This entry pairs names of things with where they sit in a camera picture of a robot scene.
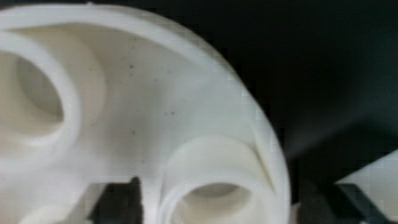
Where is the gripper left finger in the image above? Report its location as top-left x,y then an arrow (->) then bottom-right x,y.
90,177 -> 141,224

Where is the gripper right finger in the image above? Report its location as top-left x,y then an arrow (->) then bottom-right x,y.
300,184 -> 390,224

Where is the white round stool seat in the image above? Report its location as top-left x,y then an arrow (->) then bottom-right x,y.
0,4 -> 291,224

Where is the white U-shaped fence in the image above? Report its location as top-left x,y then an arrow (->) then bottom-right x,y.
337,149 -> 398,224

